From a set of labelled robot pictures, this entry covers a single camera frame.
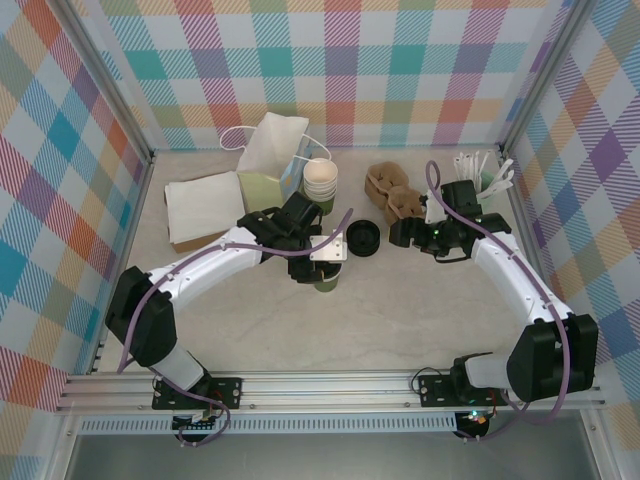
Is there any green paper coffee cup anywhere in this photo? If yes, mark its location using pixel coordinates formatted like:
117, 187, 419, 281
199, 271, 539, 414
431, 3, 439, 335
313, 263, 345, 295

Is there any printed paper gift bag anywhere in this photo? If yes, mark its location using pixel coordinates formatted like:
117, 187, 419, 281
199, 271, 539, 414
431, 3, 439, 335
219, 112, 334, 222

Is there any green stirrer holder cup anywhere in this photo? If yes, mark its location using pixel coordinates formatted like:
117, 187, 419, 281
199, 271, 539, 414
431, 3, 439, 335
476, 169, 502, 217

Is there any stack of paper cups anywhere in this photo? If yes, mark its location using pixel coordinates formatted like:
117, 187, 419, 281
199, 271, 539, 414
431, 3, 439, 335
302, 157, 339, 217

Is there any stack of black lids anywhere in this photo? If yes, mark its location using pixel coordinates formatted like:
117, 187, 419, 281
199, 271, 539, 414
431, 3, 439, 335
346, 218, 383, 258

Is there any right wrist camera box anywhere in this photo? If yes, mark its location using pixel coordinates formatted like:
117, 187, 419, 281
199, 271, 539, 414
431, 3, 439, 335
423, 192, 447, 225

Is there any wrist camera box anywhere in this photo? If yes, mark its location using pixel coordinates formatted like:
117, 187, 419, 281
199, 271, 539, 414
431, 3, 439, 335
308, 233, 350, 265
423, 192, 447, 225

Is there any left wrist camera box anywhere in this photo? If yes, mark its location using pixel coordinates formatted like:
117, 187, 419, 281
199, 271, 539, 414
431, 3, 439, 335
308, 233, 350, 265

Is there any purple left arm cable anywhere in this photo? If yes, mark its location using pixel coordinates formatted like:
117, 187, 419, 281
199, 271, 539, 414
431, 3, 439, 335
117, 208, 355, 449

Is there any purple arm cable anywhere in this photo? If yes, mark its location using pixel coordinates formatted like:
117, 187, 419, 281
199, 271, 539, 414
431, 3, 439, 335
424, 160, 572, 427
117, 208, 355, 449

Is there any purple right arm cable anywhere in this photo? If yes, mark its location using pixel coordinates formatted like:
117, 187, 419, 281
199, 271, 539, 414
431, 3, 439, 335
424, 160, 572, 427

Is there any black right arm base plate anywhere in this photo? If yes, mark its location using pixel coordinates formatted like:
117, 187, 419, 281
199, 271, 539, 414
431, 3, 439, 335
417, 373, 512, 408

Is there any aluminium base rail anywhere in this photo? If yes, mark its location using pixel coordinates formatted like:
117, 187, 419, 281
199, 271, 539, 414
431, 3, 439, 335
54, 370, 609, 415

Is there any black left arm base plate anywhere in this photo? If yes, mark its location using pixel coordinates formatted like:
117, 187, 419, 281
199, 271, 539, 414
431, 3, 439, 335
151, 377, 244, 412

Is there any aluminium frame post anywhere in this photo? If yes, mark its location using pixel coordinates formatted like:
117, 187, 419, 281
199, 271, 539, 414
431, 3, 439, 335
62, 0, 157, 167
496, 0, 586, 157

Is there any perforated metal cable tray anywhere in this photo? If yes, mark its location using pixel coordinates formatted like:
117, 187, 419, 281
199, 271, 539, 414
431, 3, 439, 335
78, 417, 459, 436

